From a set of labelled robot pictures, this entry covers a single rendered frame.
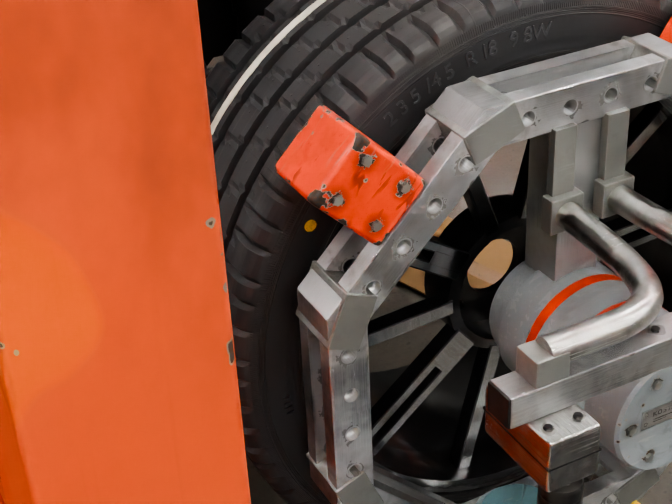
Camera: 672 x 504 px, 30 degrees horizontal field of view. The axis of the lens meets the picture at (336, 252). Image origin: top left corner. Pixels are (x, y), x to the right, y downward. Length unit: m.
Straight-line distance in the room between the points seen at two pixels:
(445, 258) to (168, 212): 0.50
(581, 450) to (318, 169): 0.31
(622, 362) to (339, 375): 0.26
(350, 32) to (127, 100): 0.44
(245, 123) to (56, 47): 0.47
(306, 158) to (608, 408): 0.35
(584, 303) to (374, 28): 0.32
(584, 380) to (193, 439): 0.31
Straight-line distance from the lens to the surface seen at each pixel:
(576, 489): 1.02
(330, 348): 1.09
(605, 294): 1.20
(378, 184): 1.04
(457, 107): 1.09
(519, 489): 1.24
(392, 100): 1.12
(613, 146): 1.17
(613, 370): 1.02
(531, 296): 1.22
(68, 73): 0.75
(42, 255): 0.80
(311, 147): 1.05
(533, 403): 0.98
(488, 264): 2.94
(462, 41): 1.14
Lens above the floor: 1.57
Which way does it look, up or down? 31 degrees down
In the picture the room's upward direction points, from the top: 3 degrees counter-clockwise
